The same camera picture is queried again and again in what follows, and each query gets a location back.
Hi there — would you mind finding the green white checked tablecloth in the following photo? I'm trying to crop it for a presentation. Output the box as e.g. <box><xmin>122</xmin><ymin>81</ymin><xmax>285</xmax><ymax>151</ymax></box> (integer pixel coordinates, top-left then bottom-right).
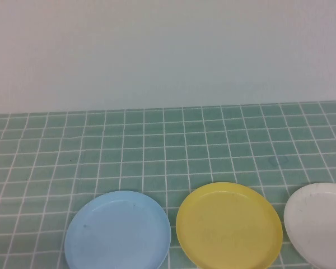
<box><xmin>0</xmin><ymin>101</ymin><xmax>336</xmax><ymax>269</ymax></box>

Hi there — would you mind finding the yellow plastic plate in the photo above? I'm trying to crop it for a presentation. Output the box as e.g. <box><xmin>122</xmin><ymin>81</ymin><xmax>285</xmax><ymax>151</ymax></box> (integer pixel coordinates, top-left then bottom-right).
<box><xmin>175</xmin><ymin>182</ymin><xmax>284</xmax><ymax>269</ymax></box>

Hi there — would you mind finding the white plastic plate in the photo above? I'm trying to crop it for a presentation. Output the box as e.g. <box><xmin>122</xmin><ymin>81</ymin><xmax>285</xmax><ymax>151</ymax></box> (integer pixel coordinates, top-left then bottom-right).
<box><xmin>283</xmin><ymin>182</ymin><xmax>336</xmax><ymax>269</ymax></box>

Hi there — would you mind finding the light blue plastic plate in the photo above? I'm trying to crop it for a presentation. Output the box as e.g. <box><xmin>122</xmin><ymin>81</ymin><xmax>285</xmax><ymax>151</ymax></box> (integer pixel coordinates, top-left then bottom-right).
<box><xmin>64</xmin><ymin>190</ymin><xmax>172</xmax><ymax>269</ymax></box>

